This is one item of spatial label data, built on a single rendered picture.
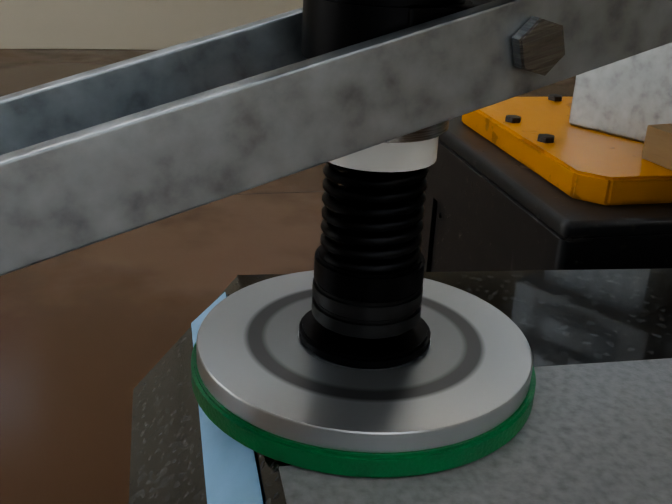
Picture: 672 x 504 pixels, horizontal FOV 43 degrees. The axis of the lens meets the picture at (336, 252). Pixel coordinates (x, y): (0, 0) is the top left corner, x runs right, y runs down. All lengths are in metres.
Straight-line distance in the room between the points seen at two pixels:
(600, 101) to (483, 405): 0.99
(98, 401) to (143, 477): 1.48
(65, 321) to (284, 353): 1.94
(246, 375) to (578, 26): 0.27
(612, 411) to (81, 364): 1.79
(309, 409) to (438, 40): 0.21
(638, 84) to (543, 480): 0.98
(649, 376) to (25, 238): 0.41
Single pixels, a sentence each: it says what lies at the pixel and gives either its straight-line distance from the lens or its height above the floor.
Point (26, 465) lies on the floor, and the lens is 1.90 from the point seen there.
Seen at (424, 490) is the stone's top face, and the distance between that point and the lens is 0.46.
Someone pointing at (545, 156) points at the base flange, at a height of 0.77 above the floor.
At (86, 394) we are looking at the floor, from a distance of 2.10.
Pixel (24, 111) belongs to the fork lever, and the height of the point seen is 0.99.
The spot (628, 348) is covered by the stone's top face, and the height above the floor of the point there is 0.82.
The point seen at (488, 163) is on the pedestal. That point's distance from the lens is 1.34.
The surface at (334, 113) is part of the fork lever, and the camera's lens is 0.41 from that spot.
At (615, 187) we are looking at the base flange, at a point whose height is 0.77.
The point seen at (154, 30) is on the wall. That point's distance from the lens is 6.55.
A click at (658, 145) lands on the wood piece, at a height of 0.81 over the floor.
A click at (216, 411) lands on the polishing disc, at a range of 0.50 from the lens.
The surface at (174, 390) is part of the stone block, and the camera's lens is 0.64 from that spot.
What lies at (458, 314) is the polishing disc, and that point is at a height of 0.85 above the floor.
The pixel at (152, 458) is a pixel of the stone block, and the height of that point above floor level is 0.76.
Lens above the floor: 1.11
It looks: 23 degrees down
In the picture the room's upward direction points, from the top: 3 degrees clockwise
